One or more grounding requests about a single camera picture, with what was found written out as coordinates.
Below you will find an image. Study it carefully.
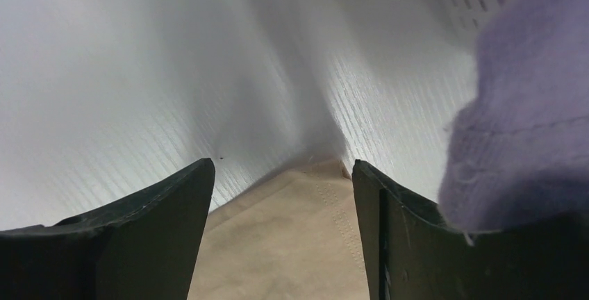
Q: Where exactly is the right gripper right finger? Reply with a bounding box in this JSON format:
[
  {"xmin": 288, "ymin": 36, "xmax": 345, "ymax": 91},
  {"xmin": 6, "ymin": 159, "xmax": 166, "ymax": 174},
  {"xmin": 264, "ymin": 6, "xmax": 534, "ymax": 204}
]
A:
[{"xmin": 352, "ymin": 160, "xmax": 588, "ymax": 299}]

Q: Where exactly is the beige t shirt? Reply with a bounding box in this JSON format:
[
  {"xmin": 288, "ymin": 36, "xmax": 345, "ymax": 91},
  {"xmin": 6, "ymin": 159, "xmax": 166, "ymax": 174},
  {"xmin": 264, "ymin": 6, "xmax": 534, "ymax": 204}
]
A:
[{"xmin": 188, "ymin": 160, "xmax": 369, "ymax": 300}]

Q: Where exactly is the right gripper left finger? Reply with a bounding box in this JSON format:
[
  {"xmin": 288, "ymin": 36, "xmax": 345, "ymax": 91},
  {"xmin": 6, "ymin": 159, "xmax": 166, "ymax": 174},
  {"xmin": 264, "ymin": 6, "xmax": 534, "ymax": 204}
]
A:
[{"xmin": 1, "ymin": 158, "xmax": 215, "ymax": 299}]

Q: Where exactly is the lavender t shirt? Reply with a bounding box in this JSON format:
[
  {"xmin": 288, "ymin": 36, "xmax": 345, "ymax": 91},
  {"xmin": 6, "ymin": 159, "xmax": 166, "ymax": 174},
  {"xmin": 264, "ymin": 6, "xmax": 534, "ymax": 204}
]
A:
[{"xmin": 438, "ymin": 0, "xmax": 588, "ymax": 233}]

